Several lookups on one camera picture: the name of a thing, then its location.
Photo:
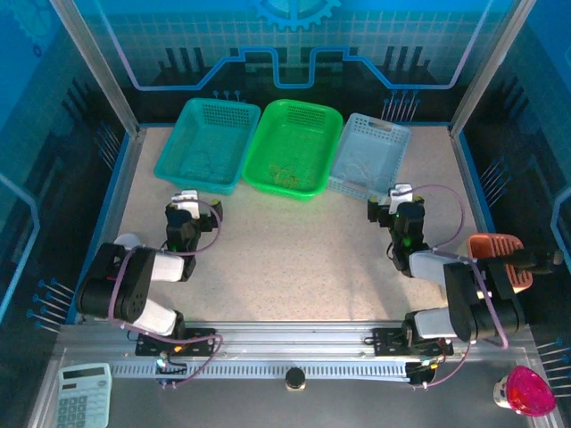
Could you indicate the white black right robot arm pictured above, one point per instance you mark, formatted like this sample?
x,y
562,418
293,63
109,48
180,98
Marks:
x,y
464,294

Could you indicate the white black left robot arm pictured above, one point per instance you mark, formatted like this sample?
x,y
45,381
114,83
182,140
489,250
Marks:
x,y
134,285

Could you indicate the light blue plastic basket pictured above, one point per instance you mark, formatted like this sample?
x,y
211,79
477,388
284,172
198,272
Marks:
x,y
374,142

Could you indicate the teal plastic basket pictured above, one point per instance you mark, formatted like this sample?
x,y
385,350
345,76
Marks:
x,y
209,134

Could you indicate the green plastic basket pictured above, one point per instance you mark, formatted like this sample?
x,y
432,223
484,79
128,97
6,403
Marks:
x,y
294,138

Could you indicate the black round knob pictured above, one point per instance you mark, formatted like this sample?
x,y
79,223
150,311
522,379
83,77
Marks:
x,y
295,379

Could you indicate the pale green calculator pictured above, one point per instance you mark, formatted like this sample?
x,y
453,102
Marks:
x,y
85,397

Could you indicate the magenta dome white cup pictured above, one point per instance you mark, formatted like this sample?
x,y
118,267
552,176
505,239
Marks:
x,y
526,392

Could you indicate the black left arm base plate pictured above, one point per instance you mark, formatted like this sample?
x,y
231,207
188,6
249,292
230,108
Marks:
x,y
201,341

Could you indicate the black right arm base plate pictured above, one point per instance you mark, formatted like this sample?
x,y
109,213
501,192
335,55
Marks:
x,y
386,341

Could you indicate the aluminium frame post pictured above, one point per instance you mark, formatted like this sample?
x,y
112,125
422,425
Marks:
x,y
99,67
487,67

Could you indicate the aluminium extrusion rail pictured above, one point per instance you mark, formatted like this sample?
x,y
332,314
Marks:
x,y
294,339

